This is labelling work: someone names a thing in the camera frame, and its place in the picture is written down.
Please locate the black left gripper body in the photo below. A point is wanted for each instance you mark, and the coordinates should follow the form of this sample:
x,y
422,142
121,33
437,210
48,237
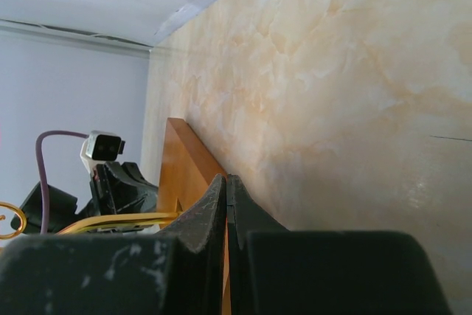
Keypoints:
x,y
103,187

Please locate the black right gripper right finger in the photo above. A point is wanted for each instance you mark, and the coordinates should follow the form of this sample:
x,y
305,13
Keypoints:
x,y
273,270

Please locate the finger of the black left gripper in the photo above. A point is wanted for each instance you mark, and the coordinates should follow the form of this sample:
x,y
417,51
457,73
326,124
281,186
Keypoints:
x,y
130,191

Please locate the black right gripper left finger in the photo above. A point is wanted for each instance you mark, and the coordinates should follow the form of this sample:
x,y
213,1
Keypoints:
x,y
178,270

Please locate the gold wire wine glass rack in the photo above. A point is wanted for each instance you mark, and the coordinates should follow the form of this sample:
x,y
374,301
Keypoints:
x,y
187,171

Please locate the aluminium corner post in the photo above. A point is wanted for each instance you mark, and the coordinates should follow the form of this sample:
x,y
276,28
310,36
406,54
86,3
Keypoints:
x,y
74,38

